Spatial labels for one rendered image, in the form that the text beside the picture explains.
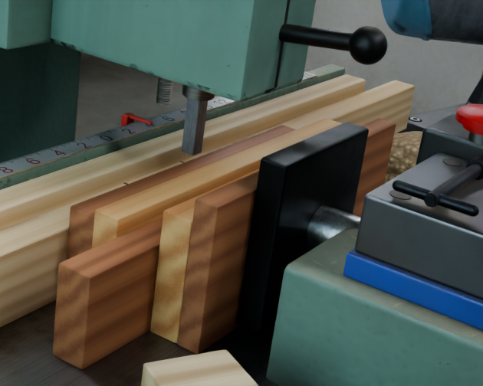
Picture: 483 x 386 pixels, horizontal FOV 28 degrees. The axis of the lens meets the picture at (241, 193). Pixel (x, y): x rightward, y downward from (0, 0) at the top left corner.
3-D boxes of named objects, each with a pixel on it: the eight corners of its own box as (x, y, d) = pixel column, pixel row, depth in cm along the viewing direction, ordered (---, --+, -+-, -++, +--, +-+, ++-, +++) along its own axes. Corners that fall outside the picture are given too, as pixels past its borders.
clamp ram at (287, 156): (366, 382, 45) (404, 207, 42) (234, 322, 48) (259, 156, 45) (438, 314, 52) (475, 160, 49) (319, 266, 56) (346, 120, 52)
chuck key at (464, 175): (471, 227, 39) (477, 204, 39) (385, 197, 41) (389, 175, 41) (522, 186, 45) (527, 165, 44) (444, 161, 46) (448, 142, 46)
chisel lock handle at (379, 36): (373, 71, 49) (380, 33, 48) (264, 41, 52) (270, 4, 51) (389, 66, 50) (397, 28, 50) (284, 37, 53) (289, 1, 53)
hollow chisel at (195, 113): (192, 155, 57) (202, 74, 55) (180, 152, 57) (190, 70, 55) (202, 152, 58) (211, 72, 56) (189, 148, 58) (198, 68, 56)
